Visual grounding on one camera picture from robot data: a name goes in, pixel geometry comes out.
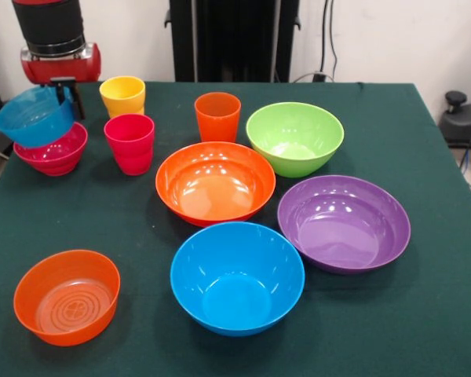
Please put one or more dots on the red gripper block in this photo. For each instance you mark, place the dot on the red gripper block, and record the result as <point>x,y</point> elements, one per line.
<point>63,70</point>

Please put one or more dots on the small blue bowl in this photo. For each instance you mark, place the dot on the small blue bowl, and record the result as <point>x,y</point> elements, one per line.
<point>31,125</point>

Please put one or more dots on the pink bowl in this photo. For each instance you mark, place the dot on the pink bowl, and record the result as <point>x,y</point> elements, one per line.
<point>59,161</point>

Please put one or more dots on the pink cup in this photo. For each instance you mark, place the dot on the pink cup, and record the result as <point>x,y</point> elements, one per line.
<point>131,153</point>

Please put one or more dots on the large orange bowl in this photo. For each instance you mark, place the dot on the large orange bowl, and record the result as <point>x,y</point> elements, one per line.
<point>216,188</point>

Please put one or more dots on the small orange bowl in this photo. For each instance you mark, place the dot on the small orange bowl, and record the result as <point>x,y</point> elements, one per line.
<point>68,310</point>

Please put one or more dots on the green bowl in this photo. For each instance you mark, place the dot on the green bowl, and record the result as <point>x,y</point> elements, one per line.
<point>294,153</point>

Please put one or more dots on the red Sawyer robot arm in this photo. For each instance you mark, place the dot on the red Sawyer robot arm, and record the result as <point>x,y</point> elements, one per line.
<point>51,23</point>

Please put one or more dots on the yellow cup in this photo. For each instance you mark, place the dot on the yellow cup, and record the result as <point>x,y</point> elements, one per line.
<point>121,96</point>

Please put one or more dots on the orange cup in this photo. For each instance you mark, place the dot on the orange cup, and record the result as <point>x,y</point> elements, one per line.
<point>217,121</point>

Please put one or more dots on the large blue bowl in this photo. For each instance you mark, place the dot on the large blue bowl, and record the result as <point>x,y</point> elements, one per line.
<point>235,290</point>

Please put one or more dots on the purple bowl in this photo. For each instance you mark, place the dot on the purple bowl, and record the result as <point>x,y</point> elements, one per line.
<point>337,228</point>

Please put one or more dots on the dark green tablecloth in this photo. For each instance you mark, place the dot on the dark green tablecloth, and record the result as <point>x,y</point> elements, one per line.
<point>377,314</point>

